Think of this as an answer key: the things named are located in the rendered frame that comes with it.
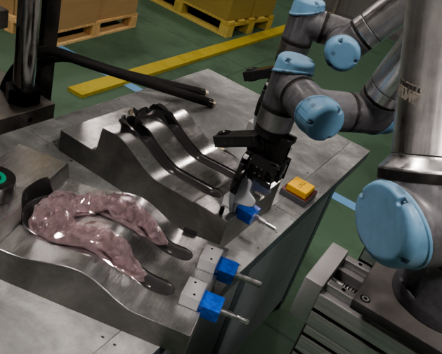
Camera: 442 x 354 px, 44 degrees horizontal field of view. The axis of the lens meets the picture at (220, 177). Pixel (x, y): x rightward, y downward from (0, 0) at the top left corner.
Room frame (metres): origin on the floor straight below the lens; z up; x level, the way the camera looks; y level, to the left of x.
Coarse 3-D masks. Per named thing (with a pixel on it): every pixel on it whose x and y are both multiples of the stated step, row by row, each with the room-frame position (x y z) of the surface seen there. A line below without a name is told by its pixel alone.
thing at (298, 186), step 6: (294, 180) 1.30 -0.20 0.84; (300, 180) 1.31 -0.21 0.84; (288, 186) 1.27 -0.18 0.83; (294, 186) 1.27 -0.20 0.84; (300, 186) 1.28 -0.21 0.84; (306, 186) 1.29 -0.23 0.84; (312, 186) 1.29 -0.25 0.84; (294, 192) 1.26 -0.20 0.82; (300, 192) 1.25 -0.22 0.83; (306, 192) 1.25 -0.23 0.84
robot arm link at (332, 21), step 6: (330, 18) 1.30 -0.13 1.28; (336, 18) 1.30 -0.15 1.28; (342, 18) 1.31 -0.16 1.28; (348, 18) 1.32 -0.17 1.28; (324, 24) 1.28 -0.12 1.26; (330, 24) 1.29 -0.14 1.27; (336, 24) 1.28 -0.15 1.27; (342, 24) 1.26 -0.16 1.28; (324, 30) 1.28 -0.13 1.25; (330, 30) 1.25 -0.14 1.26; (324, 36) 1.28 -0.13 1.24; (318, 42) 1.30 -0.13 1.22; (324, 42) 1.29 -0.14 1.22
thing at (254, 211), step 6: (228, 192) 1.01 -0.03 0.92; (228, 198) 1.00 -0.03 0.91; (222, 204) 1.00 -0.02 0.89; (234, 210) 0.99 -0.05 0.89; (240, 210) 0.99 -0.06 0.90; (246, 210) 0.99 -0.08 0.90; (252, 210) 0.99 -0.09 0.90; (258, 210) 1.00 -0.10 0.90; (240, 216) 0.98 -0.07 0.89; (246, 216) 0.98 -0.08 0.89; (252, 216) 0.98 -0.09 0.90; (258, 216) 0.99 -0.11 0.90; (246, 222) 0.98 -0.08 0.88; (264, 222) 0.98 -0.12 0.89; (270, 228) 0.97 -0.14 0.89; (276, 228) 0.97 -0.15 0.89
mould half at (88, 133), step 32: (96, 128) 1.21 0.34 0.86; (128, 128) 1.12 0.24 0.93; (160, 128) 1.18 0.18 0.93; (192, 128) 1.26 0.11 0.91; (96, 160) 1.09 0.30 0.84; (128, 160) 1.06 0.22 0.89; (192, 160) 1.16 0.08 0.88; (224, 160) 1.20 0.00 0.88; (128, 192) 1.05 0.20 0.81; (160, 192) 1.01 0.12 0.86; (192, 192) 1.01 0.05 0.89; (224, 192) 1.05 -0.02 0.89; (192, 224) 0.97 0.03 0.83; (224, 224) 0.94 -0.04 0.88
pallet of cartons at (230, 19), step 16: (160, 0) 5.45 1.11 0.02; (176, 0) 5.28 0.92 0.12; (192, 0) 5.20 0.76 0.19; (208, 0) 5.11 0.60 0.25; (224, 0) 5.04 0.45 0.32; (240, 0) 5.11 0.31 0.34; (256, 0) 5.37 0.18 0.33; (272, 0) 5.61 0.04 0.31; (192, 16) 5.24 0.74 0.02; (224, 16) 5.02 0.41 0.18; (240, 16) 5.18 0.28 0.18; (256, 16) 5.44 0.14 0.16; (272, 16) 5.67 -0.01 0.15; (224, 32) 4.99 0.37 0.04
